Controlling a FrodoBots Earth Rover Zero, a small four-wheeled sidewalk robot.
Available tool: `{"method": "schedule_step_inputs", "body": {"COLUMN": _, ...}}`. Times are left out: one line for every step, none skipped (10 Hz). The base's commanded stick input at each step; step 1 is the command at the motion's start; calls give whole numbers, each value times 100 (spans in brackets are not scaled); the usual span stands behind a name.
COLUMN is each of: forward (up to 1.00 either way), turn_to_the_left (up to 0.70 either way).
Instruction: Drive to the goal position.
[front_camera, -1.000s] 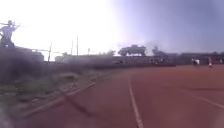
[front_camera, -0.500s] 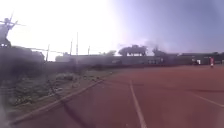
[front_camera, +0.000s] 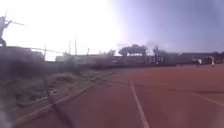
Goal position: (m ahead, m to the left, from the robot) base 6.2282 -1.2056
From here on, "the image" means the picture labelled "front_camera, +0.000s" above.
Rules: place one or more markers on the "group of trees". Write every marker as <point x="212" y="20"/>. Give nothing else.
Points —
<point x="133" y="50"/>

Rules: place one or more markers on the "low long building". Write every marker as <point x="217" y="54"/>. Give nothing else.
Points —
<point x="140" y="59"/>

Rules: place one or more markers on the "row of poles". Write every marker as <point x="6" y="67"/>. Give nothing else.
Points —
<point x="75" y="46"/>

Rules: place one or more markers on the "white painted line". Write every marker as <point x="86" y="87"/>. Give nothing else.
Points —
<point x="138" y="105"/>

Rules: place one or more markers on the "grey kerb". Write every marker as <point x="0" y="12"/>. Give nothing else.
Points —
<point x="63" y="99"/>

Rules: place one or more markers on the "red running track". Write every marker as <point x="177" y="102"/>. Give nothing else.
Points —
<point x="166" y="100"/>

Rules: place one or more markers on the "rough grass verge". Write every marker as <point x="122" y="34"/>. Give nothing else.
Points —
<point x="30" y="87"/>

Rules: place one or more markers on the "person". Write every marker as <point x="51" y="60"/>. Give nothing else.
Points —
<point x="212" y="61"/>
<point x="199" y="62"/>

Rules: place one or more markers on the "dark hedge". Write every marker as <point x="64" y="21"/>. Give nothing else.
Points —
<point x="20" y="61"/>

